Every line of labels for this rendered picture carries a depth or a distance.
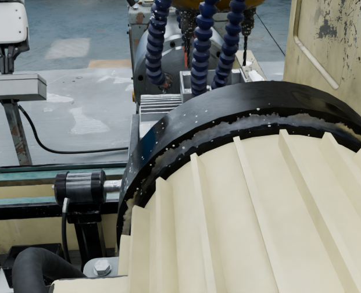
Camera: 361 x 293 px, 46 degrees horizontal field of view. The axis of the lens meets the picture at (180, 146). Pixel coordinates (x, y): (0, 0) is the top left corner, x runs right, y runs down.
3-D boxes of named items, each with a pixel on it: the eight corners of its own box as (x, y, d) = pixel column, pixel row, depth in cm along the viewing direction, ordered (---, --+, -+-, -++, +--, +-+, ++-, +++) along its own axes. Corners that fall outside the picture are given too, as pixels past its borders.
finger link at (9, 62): (4, 46, 102) (4, 74, 101) (17, 45, 102) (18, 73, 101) (9, 50, 105) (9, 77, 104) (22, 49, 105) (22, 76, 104)
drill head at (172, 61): (218, 77, 137) (221, -4, 123) (238, 136, 106) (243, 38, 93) (140, 81, 136) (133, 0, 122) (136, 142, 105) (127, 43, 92)
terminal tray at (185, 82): (239, 100, 88) (240, 67, 84) (248, 127, 79) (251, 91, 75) (180, 103, 87) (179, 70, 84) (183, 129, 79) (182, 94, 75)
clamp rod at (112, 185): (129, 186, 76) (128, 177, 75) (129, 193, 74) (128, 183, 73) (84, 188, 76) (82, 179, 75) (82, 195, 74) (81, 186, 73)
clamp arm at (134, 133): (141, 198, 74) (143, 125, 95) (140, 185, 72) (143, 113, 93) (121, 199, 74) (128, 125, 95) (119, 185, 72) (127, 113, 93)
